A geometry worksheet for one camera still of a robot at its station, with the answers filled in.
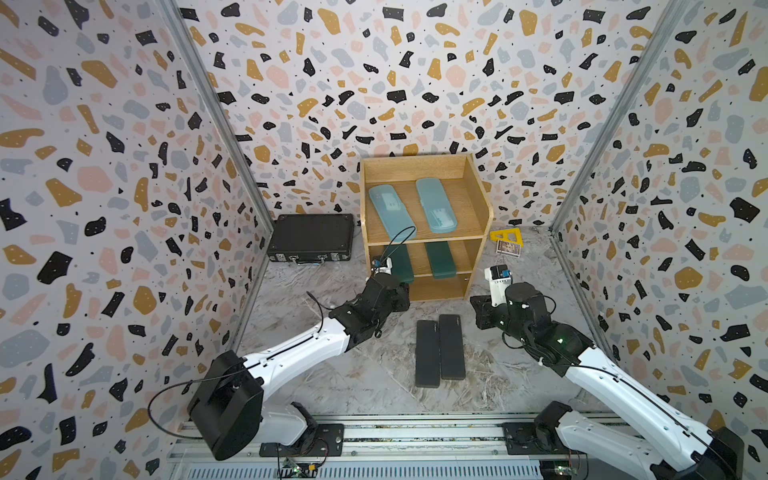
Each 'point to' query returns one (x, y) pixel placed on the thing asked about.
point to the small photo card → (508, 248)
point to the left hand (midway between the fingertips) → (406, 284)
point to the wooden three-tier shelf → (471, 201)
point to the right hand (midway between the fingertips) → (472, 299)
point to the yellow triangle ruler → (512, 235)
